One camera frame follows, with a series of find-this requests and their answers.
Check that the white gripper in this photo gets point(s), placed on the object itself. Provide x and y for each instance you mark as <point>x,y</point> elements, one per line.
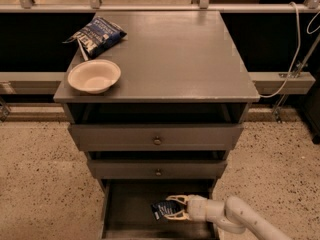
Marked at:
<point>197,206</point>

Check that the dark blue rxbar wrapper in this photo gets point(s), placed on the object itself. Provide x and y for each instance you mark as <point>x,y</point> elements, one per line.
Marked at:
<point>165,207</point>

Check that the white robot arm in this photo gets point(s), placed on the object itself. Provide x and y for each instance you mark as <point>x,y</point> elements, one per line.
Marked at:
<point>232,215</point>

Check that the brass middle drawer knob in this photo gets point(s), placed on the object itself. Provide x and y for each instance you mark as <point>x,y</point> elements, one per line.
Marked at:
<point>158,172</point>

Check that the brass drawer knob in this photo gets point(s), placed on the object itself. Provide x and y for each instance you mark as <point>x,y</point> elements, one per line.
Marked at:
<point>157,140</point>
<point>158,172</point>

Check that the grey open bottom drawer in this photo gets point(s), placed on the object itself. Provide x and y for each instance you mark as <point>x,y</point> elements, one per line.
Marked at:
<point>127,213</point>

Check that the brass top drawer knob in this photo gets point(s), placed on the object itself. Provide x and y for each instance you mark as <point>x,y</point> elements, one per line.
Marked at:
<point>157,140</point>

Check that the grey wooden drawer cabinet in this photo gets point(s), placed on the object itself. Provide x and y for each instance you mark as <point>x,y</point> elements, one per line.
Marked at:
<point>176,68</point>

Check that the grey middle drawer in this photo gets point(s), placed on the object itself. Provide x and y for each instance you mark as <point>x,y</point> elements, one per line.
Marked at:
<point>145,169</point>

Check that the grey top drawer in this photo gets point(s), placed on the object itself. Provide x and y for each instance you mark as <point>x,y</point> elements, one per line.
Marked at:
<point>189,137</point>

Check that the white paper bowl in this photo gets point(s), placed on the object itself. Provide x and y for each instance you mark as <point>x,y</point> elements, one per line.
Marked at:
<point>94,76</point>

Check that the blue chip bag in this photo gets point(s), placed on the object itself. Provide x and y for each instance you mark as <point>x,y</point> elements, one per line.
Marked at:
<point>96,37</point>

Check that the metal railing frame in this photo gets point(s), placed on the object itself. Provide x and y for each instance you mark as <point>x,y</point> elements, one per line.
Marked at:
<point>160,4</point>

